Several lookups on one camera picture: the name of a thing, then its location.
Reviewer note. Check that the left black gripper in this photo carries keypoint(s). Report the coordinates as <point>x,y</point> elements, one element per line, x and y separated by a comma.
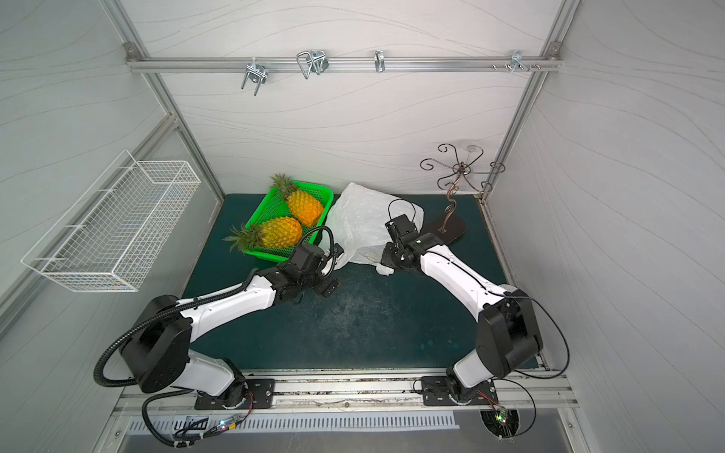
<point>329,269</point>

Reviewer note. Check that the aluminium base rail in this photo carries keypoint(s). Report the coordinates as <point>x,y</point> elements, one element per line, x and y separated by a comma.
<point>305,391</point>

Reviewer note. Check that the green plastic basket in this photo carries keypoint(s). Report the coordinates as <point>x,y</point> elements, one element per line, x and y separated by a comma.
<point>273,206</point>

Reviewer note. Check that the yellow pineapple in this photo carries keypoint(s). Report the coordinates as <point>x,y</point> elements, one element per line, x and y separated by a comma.
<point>279,233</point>

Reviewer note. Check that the white plastic bag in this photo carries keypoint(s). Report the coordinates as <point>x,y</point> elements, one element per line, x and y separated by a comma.
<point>357,220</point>

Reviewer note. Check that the left metal clamp hook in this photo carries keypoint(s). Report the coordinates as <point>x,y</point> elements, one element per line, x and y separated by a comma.
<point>256,75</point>

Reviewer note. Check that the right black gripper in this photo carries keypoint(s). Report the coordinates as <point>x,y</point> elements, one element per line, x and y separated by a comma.
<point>391,259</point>

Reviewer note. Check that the bronze ornate hook stand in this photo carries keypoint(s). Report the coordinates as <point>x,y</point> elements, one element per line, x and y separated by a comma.
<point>461,173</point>

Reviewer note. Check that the horizontal aluminium rail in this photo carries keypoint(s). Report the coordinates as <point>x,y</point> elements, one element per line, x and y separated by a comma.
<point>338,65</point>

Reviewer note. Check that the round black floor port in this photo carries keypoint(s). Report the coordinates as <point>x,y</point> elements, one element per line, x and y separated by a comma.
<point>501,423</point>

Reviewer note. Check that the metal loop hook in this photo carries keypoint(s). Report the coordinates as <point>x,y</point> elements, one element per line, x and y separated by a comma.
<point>312,62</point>

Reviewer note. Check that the orange pineapple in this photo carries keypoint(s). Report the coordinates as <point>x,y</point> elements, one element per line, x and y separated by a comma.
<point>303,206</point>

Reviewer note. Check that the white wire basket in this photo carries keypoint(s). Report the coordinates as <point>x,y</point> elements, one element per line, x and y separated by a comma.
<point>109,239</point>

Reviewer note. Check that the dark green table mat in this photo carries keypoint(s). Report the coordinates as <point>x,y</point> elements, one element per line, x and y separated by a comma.
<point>370,321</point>

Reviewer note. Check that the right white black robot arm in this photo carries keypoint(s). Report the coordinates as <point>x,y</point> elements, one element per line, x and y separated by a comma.
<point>507,334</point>

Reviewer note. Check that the white vented strip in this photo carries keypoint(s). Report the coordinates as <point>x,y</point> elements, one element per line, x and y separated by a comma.
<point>378,421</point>

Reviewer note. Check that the small metal bracket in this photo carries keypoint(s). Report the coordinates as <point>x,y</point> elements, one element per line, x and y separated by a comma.
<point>379,61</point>

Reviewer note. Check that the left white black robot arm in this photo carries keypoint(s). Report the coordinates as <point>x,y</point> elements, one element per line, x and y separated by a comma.
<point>159,353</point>

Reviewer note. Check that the right metal hook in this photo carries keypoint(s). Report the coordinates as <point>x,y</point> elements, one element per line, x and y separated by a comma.
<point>516,64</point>

